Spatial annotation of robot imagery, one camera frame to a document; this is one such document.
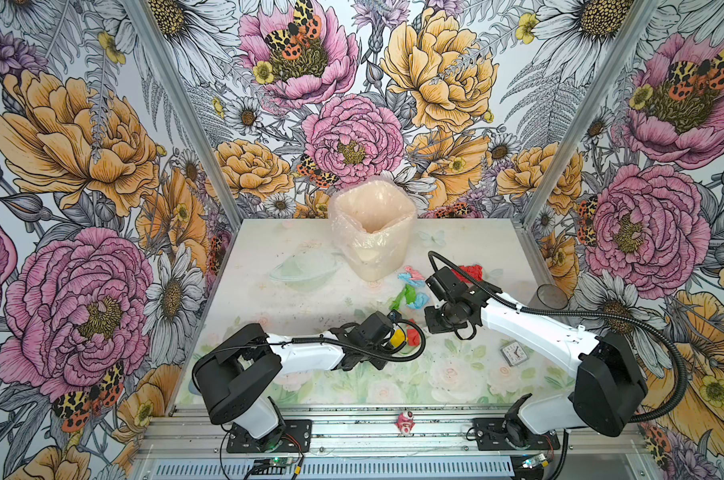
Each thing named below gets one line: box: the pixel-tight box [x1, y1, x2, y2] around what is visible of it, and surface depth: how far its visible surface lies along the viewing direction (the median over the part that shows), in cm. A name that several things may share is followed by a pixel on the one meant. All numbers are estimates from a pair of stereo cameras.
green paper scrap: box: [389, 284, 417, 310], surface depth 101 cm
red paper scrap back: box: [451, 264, 483, 284], surface depth 107 cm
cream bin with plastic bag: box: [329, 177, 418, 283], surface depth 93 cm
